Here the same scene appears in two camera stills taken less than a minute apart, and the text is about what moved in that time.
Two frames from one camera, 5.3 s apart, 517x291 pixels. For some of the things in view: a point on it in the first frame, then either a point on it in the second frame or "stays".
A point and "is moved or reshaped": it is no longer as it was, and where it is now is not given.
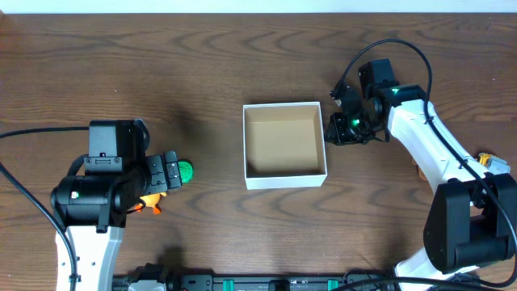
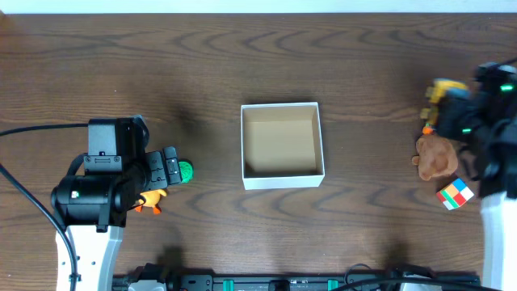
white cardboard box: [284, 145] stays
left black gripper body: [162, 173] stays
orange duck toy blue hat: [151, 200] stays
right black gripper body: [339, 129] → [446, 119]
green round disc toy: [186, 171] stays
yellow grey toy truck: [495, 164] is moved or reshaped
